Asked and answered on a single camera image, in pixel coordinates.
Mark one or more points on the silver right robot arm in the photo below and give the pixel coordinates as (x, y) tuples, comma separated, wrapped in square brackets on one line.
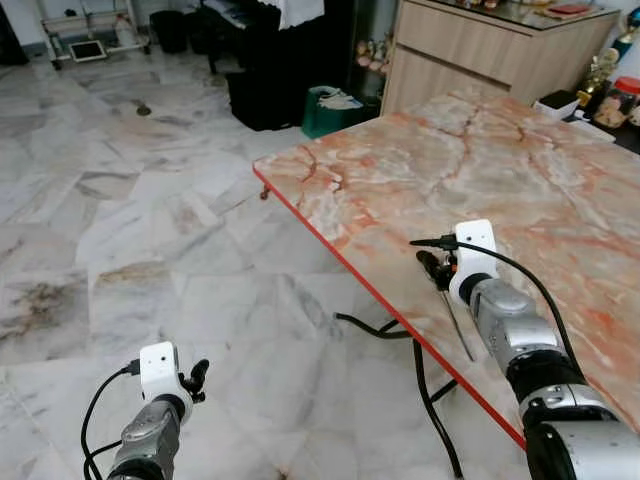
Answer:
[(510, 330)]

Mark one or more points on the light wooden cabinet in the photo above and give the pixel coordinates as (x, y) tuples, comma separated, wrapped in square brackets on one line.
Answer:
[(470, 55)]

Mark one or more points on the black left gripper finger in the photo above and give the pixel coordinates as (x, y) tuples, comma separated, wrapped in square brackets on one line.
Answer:
[(202, 372), (190, 376)]

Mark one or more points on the white framed tablet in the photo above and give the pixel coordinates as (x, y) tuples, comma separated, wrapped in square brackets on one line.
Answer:
[(87, 50)]

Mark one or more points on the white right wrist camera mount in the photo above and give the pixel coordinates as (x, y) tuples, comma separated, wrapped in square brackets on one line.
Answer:
[(475, 245)]

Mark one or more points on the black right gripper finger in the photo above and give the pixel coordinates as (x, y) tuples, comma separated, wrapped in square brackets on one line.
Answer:
[(429, 260), (436, 277)]

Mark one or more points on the black piano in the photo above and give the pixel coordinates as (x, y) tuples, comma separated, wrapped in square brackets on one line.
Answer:
[(270, 60)]

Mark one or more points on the black and white box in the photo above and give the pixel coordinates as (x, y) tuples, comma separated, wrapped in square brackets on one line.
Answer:
[(558, 103)]

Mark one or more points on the blue trophy vase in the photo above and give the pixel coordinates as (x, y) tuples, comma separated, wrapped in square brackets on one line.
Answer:
[(632, 30)]

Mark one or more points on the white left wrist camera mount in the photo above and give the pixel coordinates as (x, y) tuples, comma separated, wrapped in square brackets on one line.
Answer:
[(160, 368)]

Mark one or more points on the black metal table leg frame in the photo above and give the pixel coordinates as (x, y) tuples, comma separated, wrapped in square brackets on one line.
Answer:
[(420, 385)]

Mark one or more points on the red lid glass jar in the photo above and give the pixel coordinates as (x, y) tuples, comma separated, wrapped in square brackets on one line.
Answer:
[(627, 100)]

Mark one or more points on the golden trophy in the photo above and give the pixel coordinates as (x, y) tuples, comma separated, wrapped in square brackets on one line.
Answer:
[(598, 75)]

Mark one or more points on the pale small figurines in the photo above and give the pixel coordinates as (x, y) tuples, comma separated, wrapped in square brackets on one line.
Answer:
[(372, 52)]

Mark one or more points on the black waste bin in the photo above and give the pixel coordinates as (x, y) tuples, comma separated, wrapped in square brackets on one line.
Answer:
[(168, 30)]

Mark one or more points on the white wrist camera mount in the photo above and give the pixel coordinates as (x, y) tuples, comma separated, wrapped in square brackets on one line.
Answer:
[(475, 245), (160, 368)]

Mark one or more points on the silver metal spoon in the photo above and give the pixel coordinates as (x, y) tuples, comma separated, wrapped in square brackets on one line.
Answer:
[(458, 325)]

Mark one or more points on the flat red item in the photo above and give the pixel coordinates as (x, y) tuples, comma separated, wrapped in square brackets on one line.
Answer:
[(568, 8)]

